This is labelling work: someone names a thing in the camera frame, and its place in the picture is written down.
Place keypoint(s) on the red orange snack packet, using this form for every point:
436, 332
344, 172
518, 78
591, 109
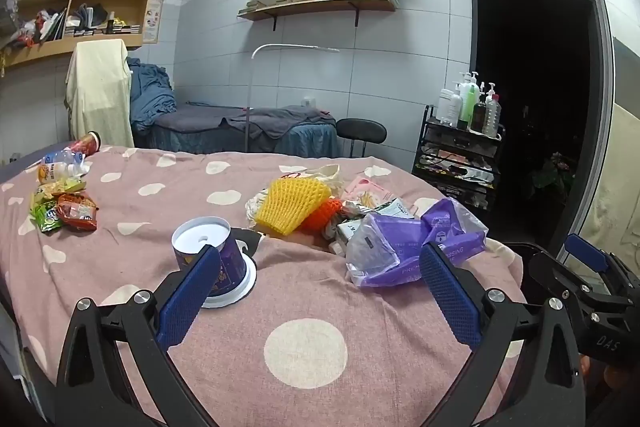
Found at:
77, 209

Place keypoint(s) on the potted flower plant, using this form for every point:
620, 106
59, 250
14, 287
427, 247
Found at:
555, 172

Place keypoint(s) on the orange foam fruit net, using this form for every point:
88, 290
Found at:
322, 214

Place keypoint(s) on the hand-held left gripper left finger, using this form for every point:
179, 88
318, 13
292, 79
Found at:
190, 297

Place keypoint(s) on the black white wrapper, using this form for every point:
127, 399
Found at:
247, 242

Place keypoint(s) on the pink polka dot blanket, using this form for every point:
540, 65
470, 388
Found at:
150, 187

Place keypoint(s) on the wall poster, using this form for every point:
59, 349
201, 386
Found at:
152, 21

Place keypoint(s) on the purple paper cup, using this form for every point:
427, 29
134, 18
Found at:
200, 232

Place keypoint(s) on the black storage cart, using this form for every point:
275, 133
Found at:
460, 157

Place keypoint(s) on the person's right hand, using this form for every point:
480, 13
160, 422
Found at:
610, 379

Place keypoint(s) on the clear plastic bottle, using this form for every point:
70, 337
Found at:
57, 167

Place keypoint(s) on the white green wrapper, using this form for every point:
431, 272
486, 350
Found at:
400, 208

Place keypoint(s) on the grey bed blanket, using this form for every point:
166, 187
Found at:
210, 117

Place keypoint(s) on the wooden wall cabinet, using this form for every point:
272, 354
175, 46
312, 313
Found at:
75, 44

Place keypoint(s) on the yellow green snack packet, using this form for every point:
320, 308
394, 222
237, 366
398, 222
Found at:
55, 189

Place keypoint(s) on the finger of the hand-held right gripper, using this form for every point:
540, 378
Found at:
587, 253
552, 274

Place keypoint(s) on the pink snack bag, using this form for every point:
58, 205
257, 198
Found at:
365, 192

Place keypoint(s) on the green patterned carton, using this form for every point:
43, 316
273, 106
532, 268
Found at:
347, 232

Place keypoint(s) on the green pump bottle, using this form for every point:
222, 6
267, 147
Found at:
469, 102

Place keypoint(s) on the red snack can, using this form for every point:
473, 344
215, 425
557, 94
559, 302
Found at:
87, 144

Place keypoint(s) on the purple plastic bag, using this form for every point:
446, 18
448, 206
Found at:
390, 252

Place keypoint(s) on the white arc floor lamp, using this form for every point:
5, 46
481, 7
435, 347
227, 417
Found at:
252, 72

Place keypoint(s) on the white pump bottle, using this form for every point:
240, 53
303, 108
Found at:
455, 109

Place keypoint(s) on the clear pump bottle red cap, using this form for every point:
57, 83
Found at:
492, 114

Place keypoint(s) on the dark pump bottle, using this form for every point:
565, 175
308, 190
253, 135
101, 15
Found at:
479, 117

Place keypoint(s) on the black round stool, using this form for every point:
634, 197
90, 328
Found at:
360, 129

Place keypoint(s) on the blue cloth pile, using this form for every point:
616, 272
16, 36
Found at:
150, 97

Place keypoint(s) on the cream cloth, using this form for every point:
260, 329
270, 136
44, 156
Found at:
97, 87

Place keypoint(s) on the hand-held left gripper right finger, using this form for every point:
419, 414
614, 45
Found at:
450, 292

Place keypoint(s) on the cream paper bag red print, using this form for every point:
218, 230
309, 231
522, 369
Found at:
327, 174

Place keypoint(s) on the yellow foam fruit net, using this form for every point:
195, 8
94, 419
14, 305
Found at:
290, 204

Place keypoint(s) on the massage bed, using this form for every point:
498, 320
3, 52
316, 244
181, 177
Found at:
310, 139

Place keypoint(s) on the white jar bottle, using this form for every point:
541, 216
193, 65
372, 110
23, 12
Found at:
443, 107

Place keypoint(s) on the cream towel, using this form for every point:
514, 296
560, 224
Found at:
620, 177

